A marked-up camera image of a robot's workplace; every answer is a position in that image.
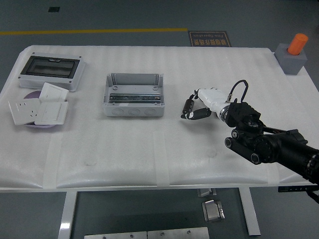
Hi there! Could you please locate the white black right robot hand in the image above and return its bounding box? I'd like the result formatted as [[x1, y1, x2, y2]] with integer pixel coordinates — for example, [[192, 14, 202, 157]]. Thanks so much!
[[180, 87, 225, 121]]

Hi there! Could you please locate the open grey junction box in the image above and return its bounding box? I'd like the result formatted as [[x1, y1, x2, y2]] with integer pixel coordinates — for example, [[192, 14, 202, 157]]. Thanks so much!
[[102, 72, 165, 118]]

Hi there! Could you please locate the grey box with clear lid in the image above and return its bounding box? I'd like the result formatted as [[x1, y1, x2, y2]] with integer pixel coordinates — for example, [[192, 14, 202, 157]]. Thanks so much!
[[17, 51, 87, 93]]

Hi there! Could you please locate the black floor sign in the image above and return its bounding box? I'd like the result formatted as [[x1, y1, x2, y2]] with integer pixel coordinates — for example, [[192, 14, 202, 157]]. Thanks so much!
[[188, 30, 232, 47]]

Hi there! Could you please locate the grey foam block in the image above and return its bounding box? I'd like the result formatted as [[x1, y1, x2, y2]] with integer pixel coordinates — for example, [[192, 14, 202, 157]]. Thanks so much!
[[275, 43, 308, 75]]

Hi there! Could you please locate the white foam mat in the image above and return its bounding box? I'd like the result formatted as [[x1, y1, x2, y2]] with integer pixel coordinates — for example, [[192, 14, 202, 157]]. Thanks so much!
[[0, 45, 319, 190]]

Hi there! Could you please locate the orange cylinder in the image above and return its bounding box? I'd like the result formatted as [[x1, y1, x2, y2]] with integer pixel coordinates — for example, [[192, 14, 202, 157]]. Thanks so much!
[[287, 33, 309, 56]]

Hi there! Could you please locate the metal hinged block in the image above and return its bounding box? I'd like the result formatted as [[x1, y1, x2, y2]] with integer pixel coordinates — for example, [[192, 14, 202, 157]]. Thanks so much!
[[201, 199, 226, 223]]

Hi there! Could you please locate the white table leg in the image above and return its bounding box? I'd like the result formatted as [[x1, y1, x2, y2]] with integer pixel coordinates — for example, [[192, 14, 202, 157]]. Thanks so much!
[[238, 187, 262, 237], [57, 191, 78, 239]]

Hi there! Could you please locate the black table control panel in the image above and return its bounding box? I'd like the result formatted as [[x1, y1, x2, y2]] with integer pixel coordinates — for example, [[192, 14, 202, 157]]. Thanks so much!
[[278, 185, 319, 193]]

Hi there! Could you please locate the grey metal plate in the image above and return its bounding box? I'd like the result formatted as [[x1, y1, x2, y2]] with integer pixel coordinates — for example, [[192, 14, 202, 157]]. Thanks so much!
[[147, 227, 209, 239], [84, 231, 148, 239]]

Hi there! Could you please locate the purple round plate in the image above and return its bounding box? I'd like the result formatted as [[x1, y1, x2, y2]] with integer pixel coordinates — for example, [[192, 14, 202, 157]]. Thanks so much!
[[22, 91, 69, 129]]

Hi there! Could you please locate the white socket plate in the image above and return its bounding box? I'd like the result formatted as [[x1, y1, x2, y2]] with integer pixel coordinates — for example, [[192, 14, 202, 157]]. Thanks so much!
[[8, 99, 42, 125]]

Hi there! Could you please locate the metal mounting rail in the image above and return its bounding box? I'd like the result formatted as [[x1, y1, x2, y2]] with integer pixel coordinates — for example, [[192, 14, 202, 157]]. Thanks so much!
[[109, 93, 161, 104]]

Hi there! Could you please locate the small metal bracket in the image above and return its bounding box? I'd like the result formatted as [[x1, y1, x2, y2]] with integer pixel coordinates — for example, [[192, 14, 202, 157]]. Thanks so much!
[[196, 188, 217, 198]]

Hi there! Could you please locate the white switch plate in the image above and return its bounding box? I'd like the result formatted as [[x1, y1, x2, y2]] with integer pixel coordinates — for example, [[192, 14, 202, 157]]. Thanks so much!
[[34, 101, 69, 125], [39, 82, 69, 102]]

